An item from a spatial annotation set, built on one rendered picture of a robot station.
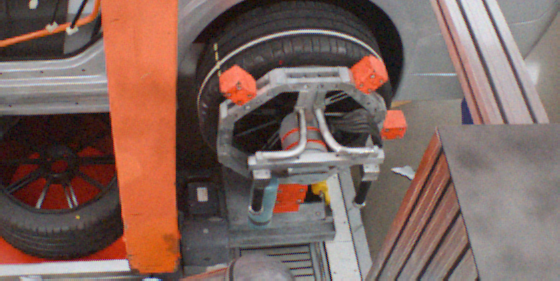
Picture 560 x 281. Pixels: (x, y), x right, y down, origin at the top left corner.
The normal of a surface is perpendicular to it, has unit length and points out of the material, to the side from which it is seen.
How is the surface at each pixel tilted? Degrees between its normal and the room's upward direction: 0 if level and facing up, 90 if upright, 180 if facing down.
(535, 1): 90
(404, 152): 0
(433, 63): 90
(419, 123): 0
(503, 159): 0
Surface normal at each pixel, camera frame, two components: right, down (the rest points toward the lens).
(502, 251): 0.12, -0.63
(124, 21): 0.15, 0.77
